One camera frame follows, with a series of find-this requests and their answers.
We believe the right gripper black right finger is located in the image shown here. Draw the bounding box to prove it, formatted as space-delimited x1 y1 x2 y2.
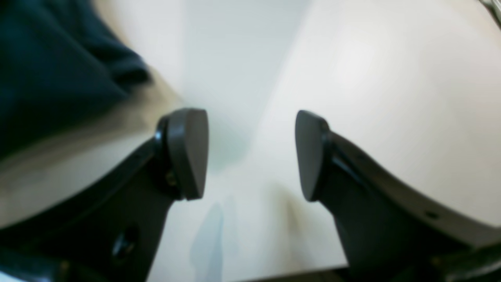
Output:
295 110 500 282

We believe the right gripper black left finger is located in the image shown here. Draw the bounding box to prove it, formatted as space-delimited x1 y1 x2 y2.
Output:
1 108 209 282

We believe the dark blue t-shirt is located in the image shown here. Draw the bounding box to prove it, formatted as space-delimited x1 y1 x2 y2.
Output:
0 0 150 159

